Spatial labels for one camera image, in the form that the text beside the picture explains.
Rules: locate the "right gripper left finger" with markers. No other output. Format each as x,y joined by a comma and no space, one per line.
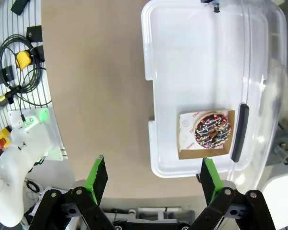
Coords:
99,182

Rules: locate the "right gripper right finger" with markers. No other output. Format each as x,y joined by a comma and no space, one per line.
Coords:
207,182

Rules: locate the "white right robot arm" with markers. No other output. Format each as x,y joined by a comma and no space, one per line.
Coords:
9,172

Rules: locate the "brown cardboard donut box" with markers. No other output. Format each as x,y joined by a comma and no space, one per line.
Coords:
201,154

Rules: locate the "chocolate donut with coloured sprinkles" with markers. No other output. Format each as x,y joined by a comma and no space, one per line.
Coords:
201,136

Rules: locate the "white donut display tray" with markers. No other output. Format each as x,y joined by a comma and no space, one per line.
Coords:
182,60

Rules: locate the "white printed paper liner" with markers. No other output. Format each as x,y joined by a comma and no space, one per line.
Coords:
186,134

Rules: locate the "white rounded object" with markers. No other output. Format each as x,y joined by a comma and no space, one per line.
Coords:
283,203

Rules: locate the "yellow emergency stop box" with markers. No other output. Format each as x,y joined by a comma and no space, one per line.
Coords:
3,139

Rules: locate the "clear plastic tray lid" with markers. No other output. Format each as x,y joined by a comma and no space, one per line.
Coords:
266,83

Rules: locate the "small black box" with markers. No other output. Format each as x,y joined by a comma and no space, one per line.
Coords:
40,54

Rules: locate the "small black mounting block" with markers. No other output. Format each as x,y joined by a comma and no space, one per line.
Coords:
2,76

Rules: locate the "yellow plastic device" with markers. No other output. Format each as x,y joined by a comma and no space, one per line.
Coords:
24,60

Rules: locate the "black lid hinge knob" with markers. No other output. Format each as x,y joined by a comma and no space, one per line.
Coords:
216,9

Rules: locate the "grey slotted mounting plate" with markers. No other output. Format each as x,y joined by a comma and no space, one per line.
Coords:
21,21

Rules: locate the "large flat black box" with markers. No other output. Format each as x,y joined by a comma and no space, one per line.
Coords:
20,6

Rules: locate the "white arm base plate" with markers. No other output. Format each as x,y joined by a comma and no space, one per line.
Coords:
52,134

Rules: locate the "black yellow handheld switch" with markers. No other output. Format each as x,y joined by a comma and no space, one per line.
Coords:
1,103

